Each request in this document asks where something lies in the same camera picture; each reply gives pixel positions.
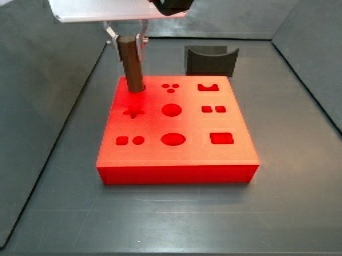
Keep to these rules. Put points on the brown hexagon peg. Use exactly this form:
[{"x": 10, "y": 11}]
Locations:
[{"x": 131, "y": 63}]

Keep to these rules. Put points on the dark grey curved holder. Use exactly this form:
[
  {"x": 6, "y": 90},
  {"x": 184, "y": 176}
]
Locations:
[{"x": 210, "y": 60}]

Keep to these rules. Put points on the red shape sorter block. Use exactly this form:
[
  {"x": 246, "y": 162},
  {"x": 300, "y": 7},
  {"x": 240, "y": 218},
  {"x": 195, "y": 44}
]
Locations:
[{"x": 176, "y": 134}]

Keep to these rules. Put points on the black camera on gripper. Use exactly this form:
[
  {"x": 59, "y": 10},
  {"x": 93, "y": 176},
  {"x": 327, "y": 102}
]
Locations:
[{"x": 169, "y": 7}]

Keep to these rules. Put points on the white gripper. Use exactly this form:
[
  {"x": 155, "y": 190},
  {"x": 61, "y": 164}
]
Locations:
[{"x": 69, "y": 11}]

